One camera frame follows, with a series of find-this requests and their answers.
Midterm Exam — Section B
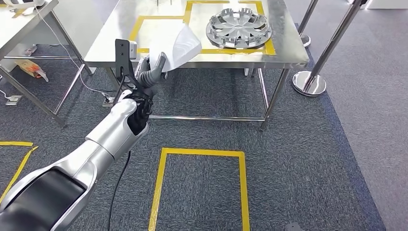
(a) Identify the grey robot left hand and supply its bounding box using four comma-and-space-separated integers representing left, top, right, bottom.
135, 51, 168, 81

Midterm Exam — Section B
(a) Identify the white curved plastic part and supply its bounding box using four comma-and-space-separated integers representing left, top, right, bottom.
149, 22, 203, 74

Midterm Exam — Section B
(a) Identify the yellow tape on workbench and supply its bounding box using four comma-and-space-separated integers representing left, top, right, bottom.
128, 0, 277, 56

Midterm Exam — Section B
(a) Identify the stainless steel workbench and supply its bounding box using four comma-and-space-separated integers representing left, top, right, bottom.
84, 0, 310, 132

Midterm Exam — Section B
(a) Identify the grey wheel hubcap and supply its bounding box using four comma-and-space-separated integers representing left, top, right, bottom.
205, 7, 273, 50

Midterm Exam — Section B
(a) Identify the white cabinet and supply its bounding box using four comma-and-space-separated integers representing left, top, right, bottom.
52, 0, 120, 64

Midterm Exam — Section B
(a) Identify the orange cardboard package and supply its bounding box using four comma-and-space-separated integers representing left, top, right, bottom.
14, 59, 50, 83

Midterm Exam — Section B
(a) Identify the steel-legged side table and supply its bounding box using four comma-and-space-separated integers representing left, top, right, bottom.
0, 0, 93, 128

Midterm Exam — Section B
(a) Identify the white VR headset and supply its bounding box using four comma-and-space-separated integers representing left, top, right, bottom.
0, 0, 46, 9

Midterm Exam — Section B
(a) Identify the yellow floor tape strip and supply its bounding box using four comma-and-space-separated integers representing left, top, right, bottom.
0, 141, 39, 205

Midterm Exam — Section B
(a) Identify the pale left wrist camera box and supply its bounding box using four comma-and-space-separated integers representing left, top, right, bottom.
114, 38, 139, 87

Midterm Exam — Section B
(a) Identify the white cable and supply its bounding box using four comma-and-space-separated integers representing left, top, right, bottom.
33, 6, 111, 97

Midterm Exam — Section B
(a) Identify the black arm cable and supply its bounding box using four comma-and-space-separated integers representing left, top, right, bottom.
106, 149, 132, 231

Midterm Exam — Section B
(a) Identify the chrome stanchion post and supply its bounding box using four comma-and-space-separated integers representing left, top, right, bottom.
297, 0, 319, 48
292, 0, 368, 97

